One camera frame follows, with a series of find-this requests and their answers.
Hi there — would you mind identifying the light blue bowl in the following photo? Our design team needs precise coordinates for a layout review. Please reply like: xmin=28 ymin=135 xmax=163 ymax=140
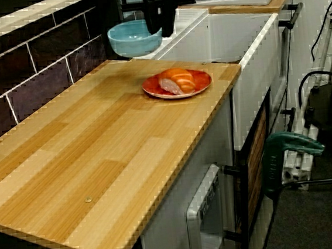
xmin=106 ymin=17 xmax=166 ymax=60

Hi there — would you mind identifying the salmon sushi toy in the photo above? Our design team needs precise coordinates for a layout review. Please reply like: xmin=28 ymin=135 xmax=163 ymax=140
xmin=156 ymin=66 xmax=197 ymax=98

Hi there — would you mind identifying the red orange plate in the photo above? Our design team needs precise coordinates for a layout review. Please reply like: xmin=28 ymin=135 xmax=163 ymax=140
xmin=141 ymin=66 xmax=214 ymax=103

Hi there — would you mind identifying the white toy sink unit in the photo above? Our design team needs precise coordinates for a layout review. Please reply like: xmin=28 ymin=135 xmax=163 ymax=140
xmin=127 ymin=0 xmax=292 ymax=161

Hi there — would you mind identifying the white tiled ledge shelf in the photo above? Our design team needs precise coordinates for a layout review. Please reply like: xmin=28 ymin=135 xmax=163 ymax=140
xmin=0 ymin=0 xmax=108 ymax=46

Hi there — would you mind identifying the white kitchen cabinet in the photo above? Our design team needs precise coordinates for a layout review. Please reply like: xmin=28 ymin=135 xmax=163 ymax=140
xmin=127 ymin=90 xmax=249 ymax=249

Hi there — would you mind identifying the white toy oven cabinet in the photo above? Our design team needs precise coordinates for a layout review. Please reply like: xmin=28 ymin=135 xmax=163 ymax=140
xmin=259 ymin=0 xmax=313 ymax=138

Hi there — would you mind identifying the wooden slat door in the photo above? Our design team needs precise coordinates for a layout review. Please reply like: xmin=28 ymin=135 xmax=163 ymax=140
xmin=237 ymin=105 xmax=279 ymax=229

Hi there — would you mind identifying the green clamp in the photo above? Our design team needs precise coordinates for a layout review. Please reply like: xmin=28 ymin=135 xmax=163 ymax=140
xmin=256 ymin=128 xmax=330 ymax=200

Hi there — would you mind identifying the white toy dishwasher door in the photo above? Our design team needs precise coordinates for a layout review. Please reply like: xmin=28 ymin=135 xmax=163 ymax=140
xmin=180 ymin=162 xmax=228 ymax=249

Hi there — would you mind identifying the black clamp rod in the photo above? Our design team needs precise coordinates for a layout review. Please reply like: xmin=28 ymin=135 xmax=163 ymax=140
xmin=280 ymin=176 xmax=332 ymax=190

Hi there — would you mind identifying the wide black hutch post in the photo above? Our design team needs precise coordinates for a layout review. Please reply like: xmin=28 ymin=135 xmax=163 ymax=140
xmin=98 ymin=0 xmax=128 ymax=62

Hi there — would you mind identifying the black oven handle bar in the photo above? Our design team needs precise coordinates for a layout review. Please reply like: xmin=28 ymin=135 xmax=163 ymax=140
xmin=276 ymin=1 xmax=306 ymax=30

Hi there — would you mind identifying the thick black curved cable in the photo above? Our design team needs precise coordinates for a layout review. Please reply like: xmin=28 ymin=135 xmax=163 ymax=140
xmin=295 ymin=69 xmax=332 ymax=113

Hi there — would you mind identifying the black cabinet handle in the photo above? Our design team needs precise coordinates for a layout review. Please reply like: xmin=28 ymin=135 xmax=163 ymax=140
xmin=280 ymin=106 xmax=299 ymax=133
xmin=222 ymin=164 xmax=244 ymax=181
xmin=223 ymin=228 xmax=245 ymax=245

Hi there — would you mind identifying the silver aluminium frame rail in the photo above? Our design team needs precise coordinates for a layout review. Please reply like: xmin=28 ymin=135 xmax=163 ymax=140
xmin=265 ymin=2 xmax=332 ymax=193

